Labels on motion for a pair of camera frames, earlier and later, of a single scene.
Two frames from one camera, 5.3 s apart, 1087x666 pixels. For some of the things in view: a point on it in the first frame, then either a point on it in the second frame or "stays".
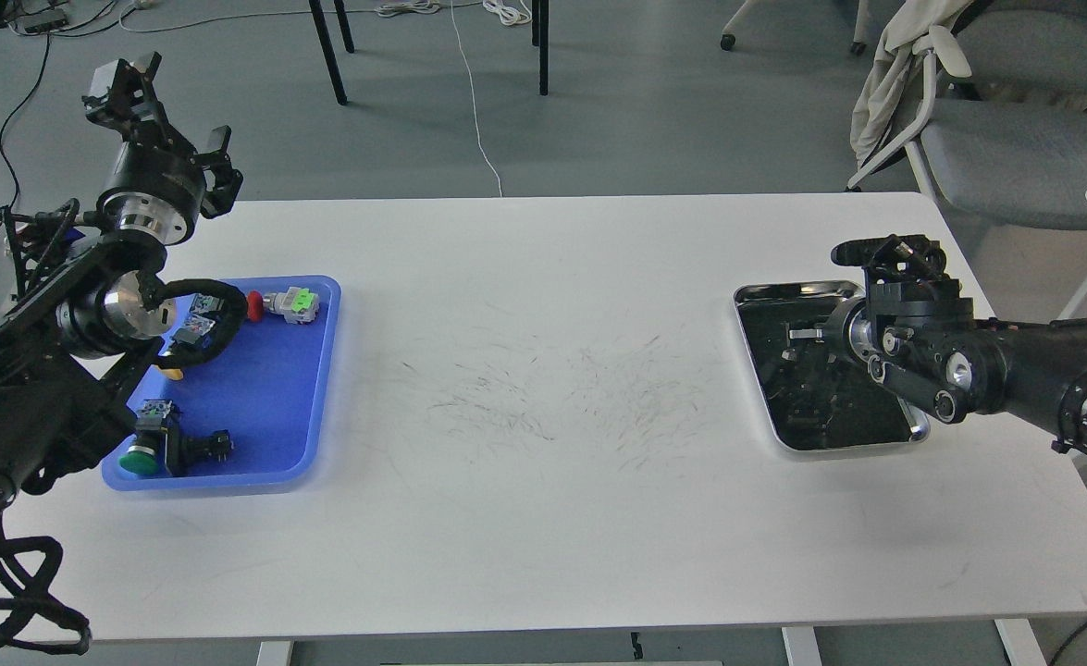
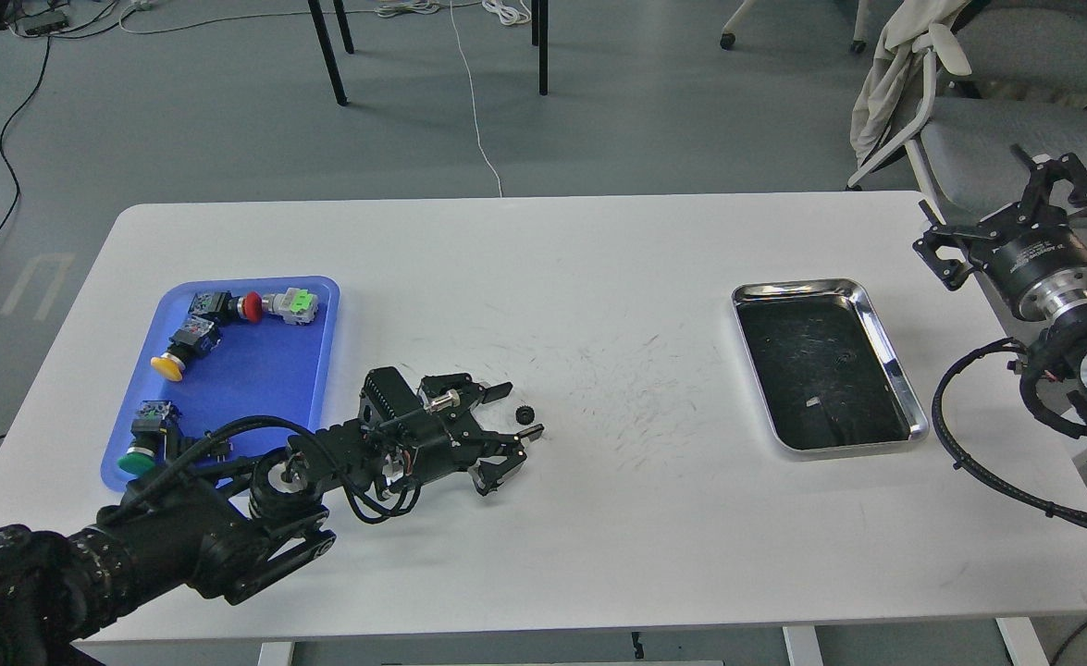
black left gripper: x=154 y=191 to x=426 y=444
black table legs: x=332 y=68 stays
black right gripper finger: x=806 y=334 to x=950 y=272
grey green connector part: x=297 y=305 stays
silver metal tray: x=818 y=399 stays
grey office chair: x=1020 y=116 stays
